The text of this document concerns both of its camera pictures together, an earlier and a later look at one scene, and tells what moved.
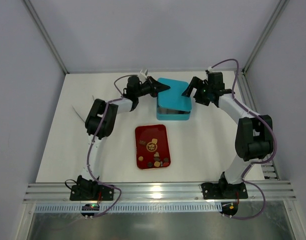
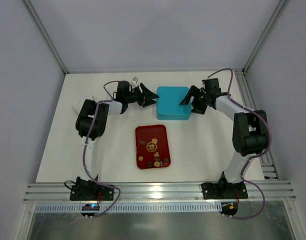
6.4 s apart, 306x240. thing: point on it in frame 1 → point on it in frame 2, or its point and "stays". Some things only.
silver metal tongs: (77, 113) stays
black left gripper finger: (153, 93) → (148, 102)
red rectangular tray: (152, 147) stays
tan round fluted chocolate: (157, 164) stays
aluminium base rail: (176, 192) stays
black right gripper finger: (201, 99) → (199, 108)
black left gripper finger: (158, 86) → (147, 93)
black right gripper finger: (194, 83) → (192, 92)
